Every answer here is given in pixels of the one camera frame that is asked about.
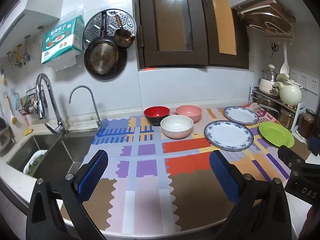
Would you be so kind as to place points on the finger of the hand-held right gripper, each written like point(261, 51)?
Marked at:
point(290, 157)

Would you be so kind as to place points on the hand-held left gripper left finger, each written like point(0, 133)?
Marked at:
point(92, 175)

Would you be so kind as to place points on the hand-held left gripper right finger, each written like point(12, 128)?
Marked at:
point(225, 177)

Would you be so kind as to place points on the green plate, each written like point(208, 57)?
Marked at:
point(275, 133)

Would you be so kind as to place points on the blue floral white plate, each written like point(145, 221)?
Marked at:
point(227, 136)
point(240, 115)

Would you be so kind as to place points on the white bowl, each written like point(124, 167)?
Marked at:
point(176, 126)

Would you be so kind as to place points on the pink bowl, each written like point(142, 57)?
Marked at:
point(188, 112)

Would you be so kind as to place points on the red bowl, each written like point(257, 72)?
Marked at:
point(156, 112)

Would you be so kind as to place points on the black box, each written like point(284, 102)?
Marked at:
point(315, 146)

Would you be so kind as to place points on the glass jar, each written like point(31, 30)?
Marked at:
point(307, 125)

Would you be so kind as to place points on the steel pot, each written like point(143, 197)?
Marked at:
point(287, 118)
point(266, 106)

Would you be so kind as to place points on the steel sink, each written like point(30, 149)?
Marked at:
point(57, 155)

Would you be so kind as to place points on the white pot rack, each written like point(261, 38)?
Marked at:
point(300, 115)

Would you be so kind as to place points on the colourful patterned mat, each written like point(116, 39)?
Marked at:
point(150, 167)

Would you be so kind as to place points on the white sink basket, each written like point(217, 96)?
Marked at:
point(35, 161)

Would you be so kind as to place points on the cream kettle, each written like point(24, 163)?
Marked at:
point(290, 93)

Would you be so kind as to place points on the cream cooking pot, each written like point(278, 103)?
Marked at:
point(266, 87)

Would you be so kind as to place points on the yellow sponge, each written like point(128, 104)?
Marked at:
point(28, 131)

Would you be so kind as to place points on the chrome gooseneck faucet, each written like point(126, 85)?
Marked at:
point(91, 97)

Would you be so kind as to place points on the glass pot lid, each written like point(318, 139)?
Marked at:
point(270, 75)

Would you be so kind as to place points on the white rice paddle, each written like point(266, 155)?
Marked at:
point(284, 66)

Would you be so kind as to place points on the dark round container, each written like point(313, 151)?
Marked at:
point(5, 137)

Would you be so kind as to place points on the white yellow dish brush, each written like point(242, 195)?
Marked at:
point(13, 116)

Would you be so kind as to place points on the chrome pull-out faucet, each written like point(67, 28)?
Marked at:
point(41, 90)

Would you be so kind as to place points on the black scissors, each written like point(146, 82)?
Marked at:
point(275, 47)

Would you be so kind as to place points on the black frying pan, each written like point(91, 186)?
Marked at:
point(105, 57)

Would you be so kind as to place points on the green paper towel pack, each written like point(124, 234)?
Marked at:
point(62, 40)

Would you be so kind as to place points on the dark wooden cutting board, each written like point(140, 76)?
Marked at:
point(265, 21)

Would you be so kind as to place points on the small copper pot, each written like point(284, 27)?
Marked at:
point(124, 38)

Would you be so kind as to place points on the round steel steamer plate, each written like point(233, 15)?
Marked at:
point(93, 27)

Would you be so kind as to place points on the light wooden cutting board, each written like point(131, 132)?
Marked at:
point(275, 7)

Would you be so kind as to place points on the white wall socket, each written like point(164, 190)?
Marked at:
point(302, 78)
point(294, 75)
point(313, 83)

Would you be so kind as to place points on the white plastic wall holder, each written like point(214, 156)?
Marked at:
point(62, 62)

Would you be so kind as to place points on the brown window frame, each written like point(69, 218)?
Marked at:
point(147, 57)

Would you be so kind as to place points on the steel wall hook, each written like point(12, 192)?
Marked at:
point(26, 47)
point(9, 56)

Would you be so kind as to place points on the yellow wall hook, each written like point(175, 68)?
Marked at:
point(18, 51)

